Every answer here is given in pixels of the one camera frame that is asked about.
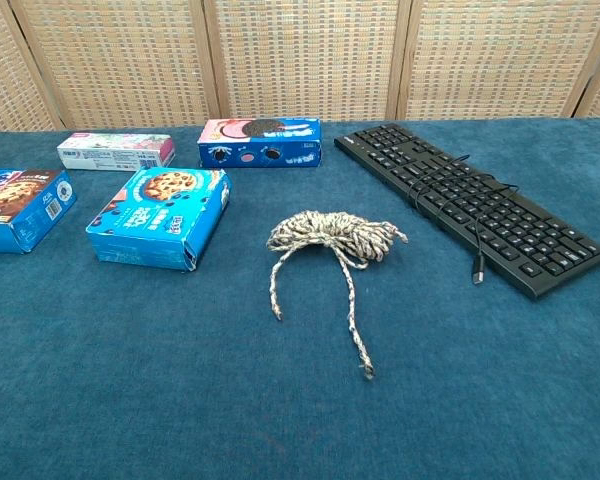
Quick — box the beige speckled twisted rope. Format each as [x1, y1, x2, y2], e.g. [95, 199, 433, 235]
[266, 209, 410, 381]

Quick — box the pink and blue Oreo box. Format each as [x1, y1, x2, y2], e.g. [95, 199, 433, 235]
[196, 117, 324, 169]

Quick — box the black computer keyboard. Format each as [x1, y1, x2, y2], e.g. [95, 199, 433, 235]
[333, 123, 600, 302]

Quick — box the blue chocolate chip cookie box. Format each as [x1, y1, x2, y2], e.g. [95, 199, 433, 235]
[85, 166, 233, 273]

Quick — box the woven bamboo folding screen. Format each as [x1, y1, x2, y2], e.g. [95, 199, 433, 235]
[0, 0, 600, 137]

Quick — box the long white floral box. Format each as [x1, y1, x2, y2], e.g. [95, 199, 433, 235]
[56, 132, 177, 172]

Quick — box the blue table cloth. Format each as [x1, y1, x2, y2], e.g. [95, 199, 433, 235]
[0, 117, 600, 480]

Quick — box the blue and brown cookie box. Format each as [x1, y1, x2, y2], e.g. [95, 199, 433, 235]
[0, 168, 79, 255]

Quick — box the black keyboard USB cable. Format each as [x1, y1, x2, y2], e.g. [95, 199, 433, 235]
[407, 154, 520, 287]

